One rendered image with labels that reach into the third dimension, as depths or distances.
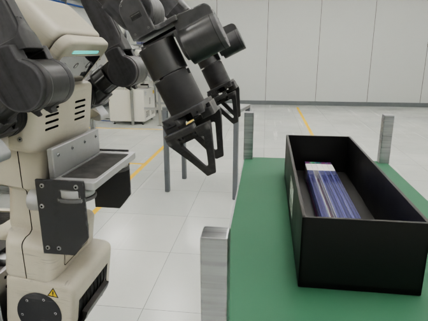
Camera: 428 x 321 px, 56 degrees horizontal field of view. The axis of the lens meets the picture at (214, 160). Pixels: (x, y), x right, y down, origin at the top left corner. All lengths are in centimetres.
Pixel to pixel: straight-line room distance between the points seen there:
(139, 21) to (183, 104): 13
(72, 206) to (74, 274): 21
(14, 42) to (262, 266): 51
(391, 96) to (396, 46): 114
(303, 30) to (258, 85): 161
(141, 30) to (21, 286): 64
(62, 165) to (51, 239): 15
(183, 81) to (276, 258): 33
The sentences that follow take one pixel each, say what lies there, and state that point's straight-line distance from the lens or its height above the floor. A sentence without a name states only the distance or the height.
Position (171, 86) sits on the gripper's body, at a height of 124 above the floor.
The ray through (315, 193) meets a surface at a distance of 87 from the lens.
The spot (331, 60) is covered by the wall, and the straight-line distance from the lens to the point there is 1004.
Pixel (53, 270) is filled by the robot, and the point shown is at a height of 83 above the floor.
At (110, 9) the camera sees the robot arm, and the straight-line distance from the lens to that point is 61.
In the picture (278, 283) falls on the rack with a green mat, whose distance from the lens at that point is 63.
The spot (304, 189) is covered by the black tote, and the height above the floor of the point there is 96.
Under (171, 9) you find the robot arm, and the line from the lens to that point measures 103.
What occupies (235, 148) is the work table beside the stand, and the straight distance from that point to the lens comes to 344.
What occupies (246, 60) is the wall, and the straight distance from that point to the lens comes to 994.
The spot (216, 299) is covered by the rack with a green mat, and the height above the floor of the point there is 103.
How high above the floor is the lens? 129
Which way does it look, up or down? 15 degrees down
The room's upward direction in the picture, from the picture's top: straight up
